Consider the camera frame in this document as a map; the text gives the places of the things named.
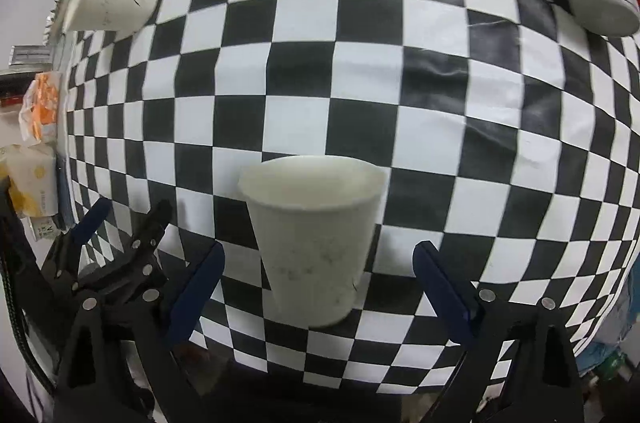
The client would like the small white paper cup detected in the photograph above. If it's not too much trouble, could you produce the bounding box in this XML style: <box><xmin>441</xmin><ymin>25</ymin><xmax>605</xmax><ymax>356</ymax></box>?
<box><xmin>238</xmin><ymin>156</ymin><xmax>386</xmax><ymax>328</ymax></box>

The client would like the yellow white box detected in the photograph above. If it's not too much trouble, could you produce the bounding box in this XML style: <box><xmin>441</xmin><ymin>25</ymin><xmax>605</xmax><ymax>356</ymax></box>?
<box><xmin>1</xmin><ymin>144</ymin><xmax>58</xmax><ymax>217</ymax></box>

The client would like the black white checkered tablecloth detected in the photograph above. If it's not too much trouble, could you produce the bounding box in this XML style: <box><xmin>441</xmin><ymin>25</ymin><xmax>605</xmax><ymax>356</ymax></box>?
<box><xmin>65</xmin><ymin>0</ymin><xmax>639</xmax><ymax>394</ymax></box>

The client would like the orange snack packet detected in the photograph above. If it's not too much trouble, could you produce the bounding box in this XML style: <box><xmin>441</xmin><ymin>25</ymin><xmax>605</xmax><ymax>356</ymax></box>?
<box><xmin>18</xmin><ymin>71</ymin><xmax>62</xmax><ymax>144</ymax></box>

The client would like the white paper cup with drawing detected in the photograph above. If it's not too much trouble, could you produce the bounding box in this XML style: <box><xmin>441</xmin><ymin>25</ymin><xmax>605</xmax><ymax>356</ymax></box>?
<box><xmin>62</xmin><ymin>0</ymin><xmax>158</xmax><ymax>33</ymax></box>

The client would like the snack plate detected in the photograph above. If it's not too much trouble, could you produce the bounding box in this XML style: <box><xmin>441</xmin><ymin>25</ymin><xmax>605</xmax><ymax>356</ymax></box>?
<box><xmin>43</xmin><ymin>0</ymin><xmax>71</xmax><ymax>46</ymax></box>

